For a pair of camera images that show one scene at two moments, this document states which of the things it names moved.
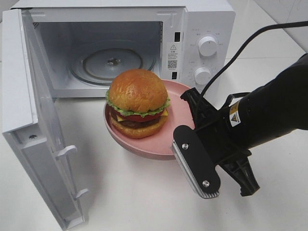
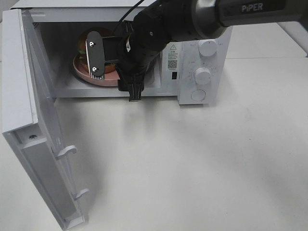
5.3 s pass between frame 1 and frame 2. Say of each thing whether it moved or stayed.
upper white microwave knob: stayed
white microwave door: stayed
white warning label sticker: stayed
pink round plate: moved
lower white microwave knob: stayed
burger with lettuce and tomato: moved
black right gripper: moved
